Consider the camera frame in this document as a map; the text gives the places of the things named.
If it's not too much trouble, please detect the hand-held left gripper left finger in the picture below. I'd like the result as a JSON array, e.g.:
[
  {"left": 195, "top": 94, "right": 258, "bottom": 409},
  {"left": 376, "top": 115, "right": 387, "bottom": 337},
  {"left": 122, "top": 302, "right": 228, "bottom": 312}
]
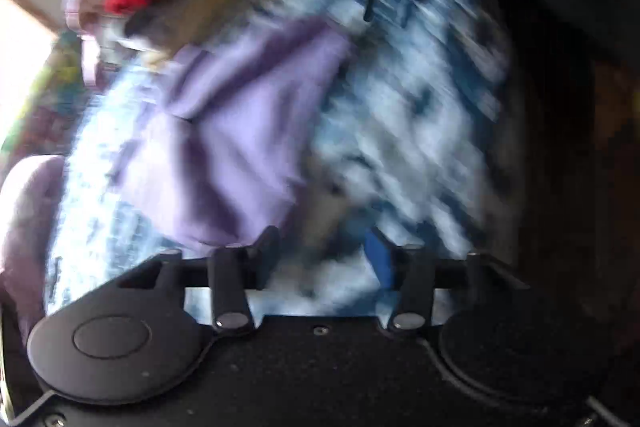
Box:
[{"left": 116, "top": 226, "right": 282, "bottom": 336}]

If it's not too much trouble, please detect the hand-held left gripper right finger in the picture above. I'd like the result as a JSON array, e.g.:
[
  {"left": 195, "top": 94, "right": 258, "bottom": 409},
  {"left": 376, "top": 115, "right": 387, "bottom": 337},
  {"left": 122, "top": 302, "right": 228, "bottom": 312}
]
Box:
[{"left": 362, "top": 227, "right": 532, "bottom": 336}]

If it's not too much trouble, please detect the purple sweatshirt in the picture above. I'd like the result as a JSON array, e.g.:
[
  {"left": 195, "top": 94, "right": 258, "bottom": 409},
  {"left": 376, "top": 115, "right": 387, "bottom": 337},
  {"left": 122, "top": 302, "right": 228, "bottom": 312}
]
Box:
[{"left": 114, "top": 16, "right": 357, "bottom": 254}]

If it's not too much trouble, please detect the blue patterned bedspread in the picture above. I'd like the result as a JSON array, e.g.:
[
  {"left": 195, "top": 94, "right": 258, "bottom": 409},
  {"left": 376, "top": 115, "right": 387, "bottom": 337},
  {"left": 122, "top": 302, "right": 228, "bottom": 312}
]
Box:
[{"left": 44, "top": 0, "right": 517, "bottom": 329}]

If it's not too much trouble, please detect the pale yellow folded cloth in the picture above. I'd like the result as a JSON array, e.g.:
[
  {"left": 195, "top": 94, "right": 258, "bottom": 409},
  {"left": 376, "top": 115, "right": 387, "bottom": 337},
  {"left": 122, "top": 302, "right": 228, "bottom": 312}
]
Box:
[{"left": 150, "top": 0, "right": 253, "bottom": 64}]

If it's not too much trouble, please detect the grey folded cloth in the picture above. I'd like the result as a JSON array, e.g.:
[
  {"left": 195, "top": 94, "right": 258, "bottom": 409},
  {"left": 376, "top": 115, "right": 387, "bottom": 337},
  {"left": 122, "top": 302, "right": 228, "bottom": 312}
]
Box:
[{"left": 123, "top": 5, "right": 177, "bottom": 42}]

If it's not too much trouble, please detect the pink pillow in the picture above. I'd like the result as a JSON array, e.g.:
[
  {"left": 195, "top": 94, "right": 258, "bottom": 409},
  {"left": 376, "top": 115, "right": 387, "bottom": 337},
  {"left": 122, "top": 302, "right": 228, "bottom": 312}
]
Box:
[{"left": 0, "top": 154, "right": 69, "bottom": 344}]

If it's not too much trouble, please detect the colourful patchwork mat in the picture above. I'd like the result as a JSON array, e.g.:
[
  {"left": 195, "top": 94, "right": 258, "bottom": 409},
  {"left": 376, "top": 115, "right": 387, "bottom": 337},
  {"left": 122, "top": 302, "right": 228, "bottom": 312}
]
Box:
[{"left": 0, "top": 31, "right": 102, "bottom": 158}]

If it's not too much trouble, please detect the pink white printed cloth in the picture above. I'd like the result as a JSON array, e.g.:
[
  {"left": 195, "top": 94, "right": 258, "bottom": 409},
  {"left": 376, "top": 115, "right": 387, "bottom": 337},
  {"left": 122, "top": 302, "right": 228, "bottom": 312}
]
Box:
[{"left": 61, "top": 0, "right": 132, "bottom": 88}]

